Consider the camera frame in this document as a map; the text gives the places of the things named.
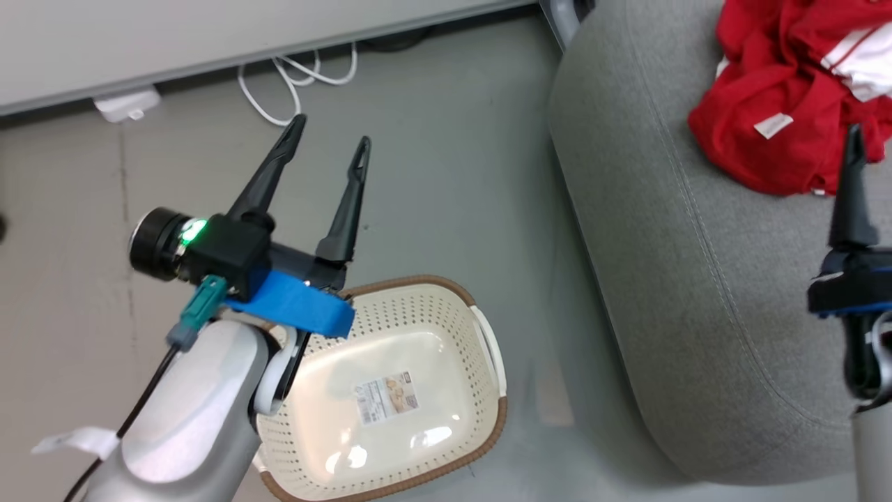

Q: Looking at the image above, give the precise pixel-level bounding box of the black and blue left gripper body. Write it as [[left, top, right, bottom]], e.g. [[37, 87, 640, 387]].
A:
[[129, 207, 355, 339]]

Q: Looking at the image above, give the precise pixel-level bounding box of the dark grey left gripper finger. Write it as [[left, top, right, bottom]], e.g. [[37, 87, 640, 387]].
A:
[[226, 115, 307, 234], [315, 136, 372, 264]]

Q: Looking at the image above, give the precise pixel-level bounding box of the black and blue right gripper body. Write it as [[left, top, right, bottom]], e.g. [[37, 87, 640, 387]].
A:
[[807, 244, 892, 319]]

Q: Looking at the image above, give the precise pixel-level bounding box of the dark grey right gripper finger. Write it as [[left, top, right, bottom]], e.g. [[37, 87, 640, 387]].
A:
[[829, 124, 880, 248]]

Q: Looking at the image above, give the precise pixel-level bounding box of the red shirt with white sleeve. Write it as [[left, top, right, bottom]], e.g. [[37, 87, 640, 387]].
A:
[[689, 0, 872, 197]]

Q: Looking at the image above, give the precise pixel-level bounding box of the cream plastic laundry basket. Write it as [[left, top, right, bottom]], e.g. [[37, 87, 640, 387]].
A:
[[254, 274, 508, 502]]

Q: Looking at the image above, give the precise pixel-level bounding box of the wide white partition panel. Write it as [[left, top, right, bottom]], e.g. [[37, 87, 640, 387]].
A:
[[0, 0, 537, 116]]

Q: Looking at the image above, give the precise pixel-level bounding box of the grey fabric sofa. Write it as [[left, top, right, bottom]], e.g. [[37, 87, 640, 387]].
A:
[[547, 0, 892, 485]]

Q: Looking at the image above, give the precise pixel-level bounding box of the printed sticker label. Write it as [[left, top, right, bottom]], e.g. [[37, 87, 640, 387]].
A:
[[355, 371, 420, 426]]

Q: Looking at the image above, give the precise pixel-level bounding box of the black cable with teal plug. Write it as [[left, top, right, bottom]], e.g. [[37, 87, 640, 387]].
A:
[[63, 274, 229, 502]]

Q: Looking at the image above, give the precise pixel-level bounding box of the white floor cable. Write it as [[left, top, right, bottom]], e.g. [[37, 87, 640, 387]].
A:
[[237, 42, 358, 128]]

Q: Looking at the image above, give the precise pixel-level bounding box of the black floor cable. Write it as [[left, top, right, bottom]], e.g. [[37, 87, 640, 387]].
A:
[[361, 29, 427, 54]]

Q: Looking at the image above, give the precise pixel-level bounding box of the white paper cable tag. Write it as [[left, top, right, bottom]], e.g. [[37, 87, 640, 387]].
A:
[[31, 425, 119, 461]]

